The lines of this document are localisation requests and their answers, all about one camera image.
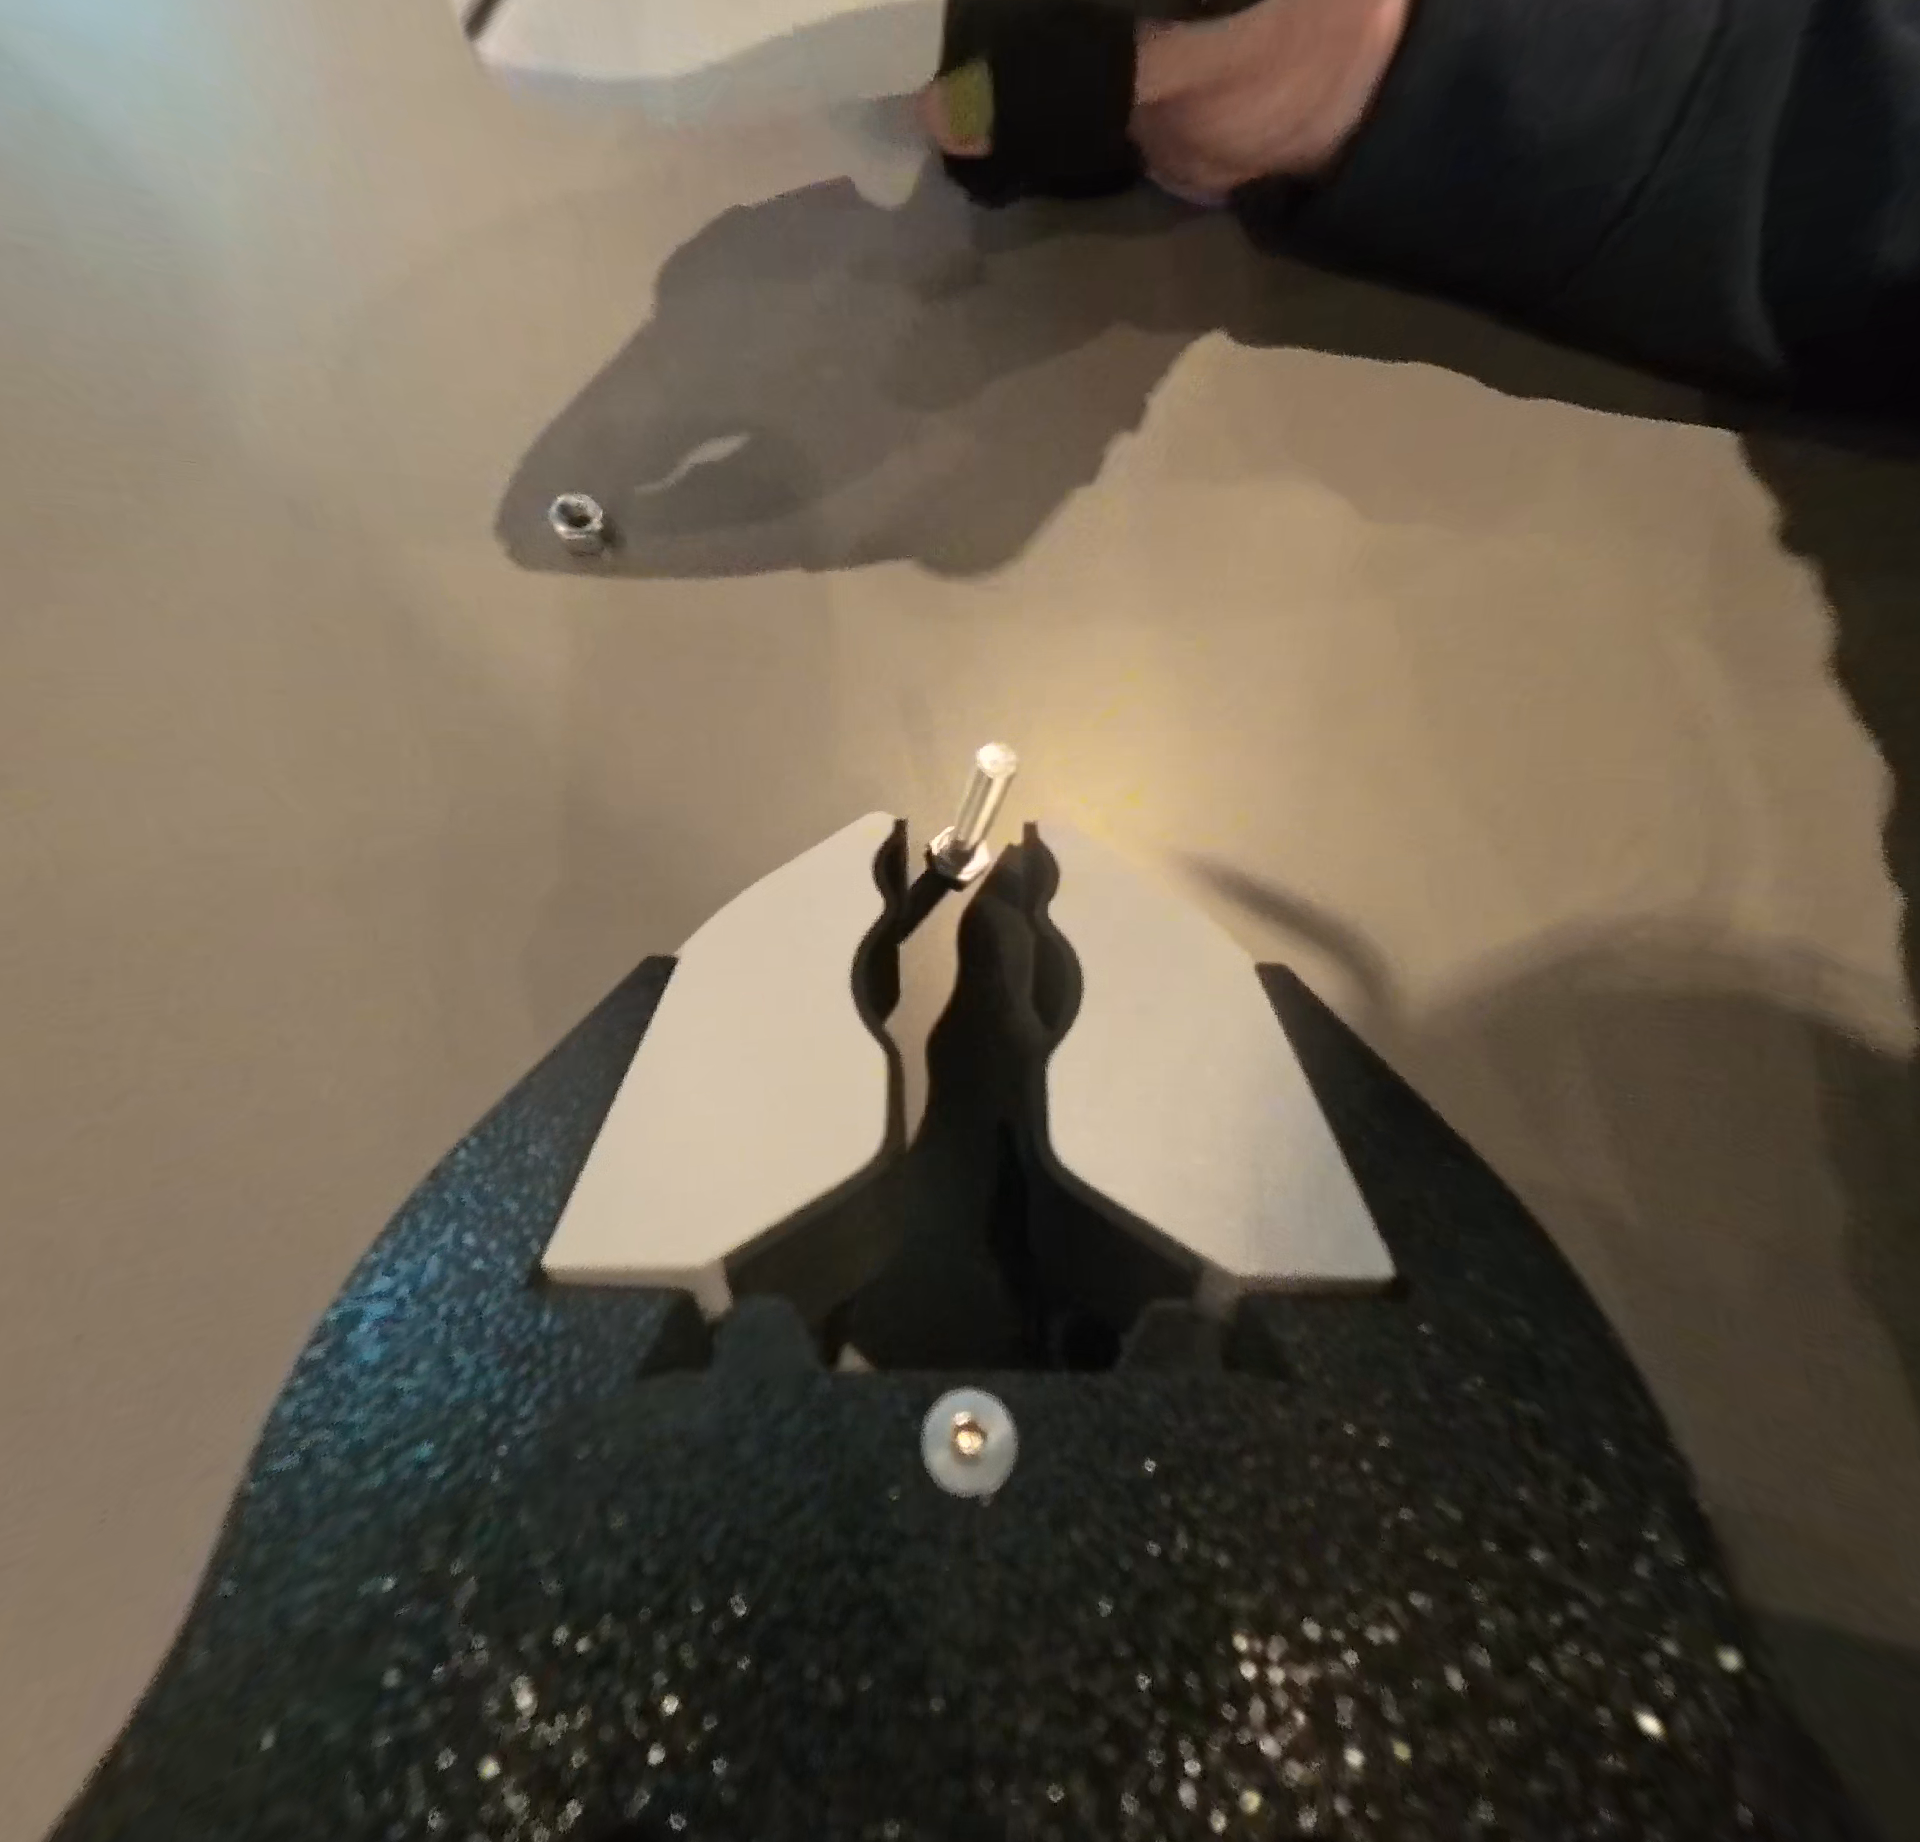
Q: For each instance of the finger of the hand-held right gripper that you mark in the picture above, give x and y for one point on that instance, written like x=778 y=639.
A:
x=721 y=11

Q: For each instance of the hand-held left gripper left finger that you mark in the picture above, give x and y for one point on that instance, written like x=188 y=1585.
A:
x=721 y=1094

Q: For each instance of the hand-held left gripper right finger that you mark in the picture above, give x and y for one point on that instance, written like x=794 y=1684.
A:
x=1200 y=1106

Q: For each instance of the silver hex bolt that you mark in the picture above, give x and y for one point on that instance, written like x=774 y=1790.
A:
x=982 y=801

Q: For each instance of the silver hex nut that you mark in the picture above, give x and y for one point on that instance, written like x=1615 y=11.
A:
x=596 y=535

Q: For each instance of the person's right forearm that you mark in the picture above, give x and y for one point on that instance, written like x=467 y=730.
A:
x=1619 y=134

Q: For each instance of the person's right hand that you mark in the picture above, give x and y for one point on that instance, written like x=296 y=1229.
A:
x=1275 y=88

